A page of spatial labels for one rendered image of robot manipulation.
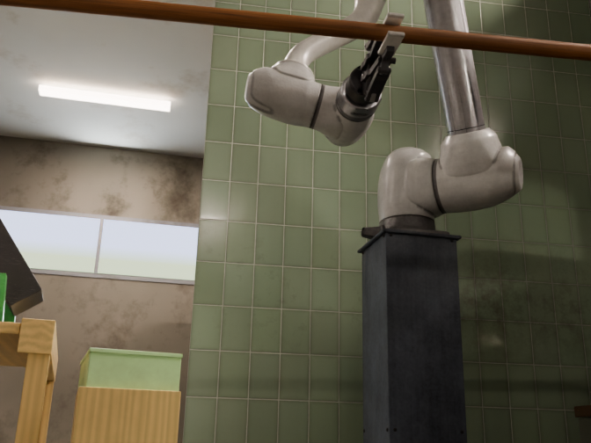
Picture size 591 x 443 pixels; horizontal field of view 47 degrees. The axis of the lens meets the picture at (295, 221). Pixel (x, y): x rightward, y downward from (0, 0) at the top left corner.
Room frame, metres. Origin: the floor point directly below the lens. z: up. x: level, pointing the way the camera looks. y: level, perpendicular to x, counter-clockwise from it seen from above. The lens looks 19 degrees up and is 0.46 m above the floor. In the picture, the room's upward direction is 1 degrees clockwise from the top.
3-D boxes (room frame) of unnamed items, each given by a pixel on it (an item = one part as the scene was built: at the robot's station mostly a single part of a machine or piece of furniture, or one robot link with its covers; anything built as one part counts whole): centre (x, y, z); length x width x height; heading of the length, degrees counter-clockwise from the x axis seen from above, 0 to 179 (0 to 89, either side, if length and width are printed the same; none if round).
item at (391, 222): (1.78, -0.29, 1.03); 0.22 x 0.18 x 0.06; 103
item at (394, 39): (1.04, -0.16, 1.15); 0.07 x 0.03 x 0.01; 9
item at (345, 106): (1.27, -0.13, 1.17); 0.09 x 0.06 x 0.09; 99
